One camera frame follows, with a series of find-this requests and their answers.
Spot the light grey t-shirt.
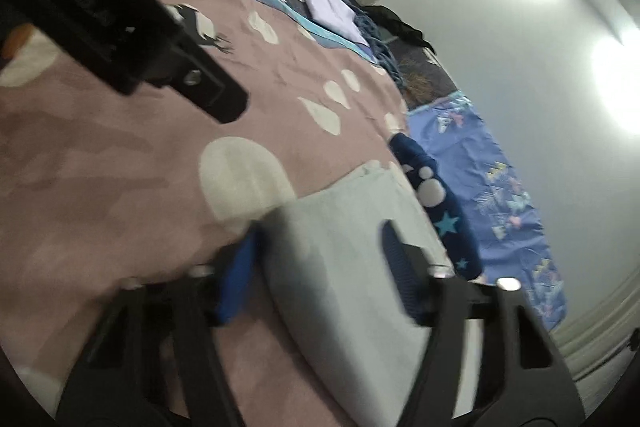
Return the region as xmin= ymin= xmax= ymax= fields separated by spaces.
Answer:
xmin=259 ymin=158 xmax=484 ymax=427

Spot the grey curtain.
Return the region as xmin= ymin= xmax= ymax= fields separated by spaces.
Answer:
xmin=549 ymin=275 xmax=640 ymax=383

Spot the blue tree pattern pillow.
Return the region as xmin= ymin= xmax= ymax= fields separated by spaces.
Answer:
xmin=408 ymin=91 xmax=567 ymax=331

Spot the pink polka dot duvet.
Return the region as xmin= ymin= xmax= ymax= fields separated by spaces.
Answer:
xmin=0 ymin=0 xmax=426 ymax=427

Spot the navy star plush blanket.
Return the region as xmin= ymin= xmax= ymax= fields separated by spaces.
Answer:
xmin=390 ymin=132 xmax=484 ymax=281

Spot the lavender folded cloth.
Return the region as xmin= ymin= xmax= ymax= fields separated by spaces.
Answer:
xmin=305 ymin=0 xmax=367 ymax=46

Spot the dark patterned pillow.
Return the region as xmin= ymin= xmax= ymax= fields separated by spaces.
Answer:
xmin=387 ymin=39 xmax=458 ymax=109

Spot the dark teal knitted blanket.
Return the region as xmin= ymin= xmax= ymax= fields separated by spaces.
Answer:
xmin=354 ymin=9 xmax=406 ymax=91

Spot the black garment on headboard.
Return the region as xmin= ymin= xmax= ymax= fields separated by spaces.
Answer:
xmin=361 ymin=5 xmax=435 ymax=53

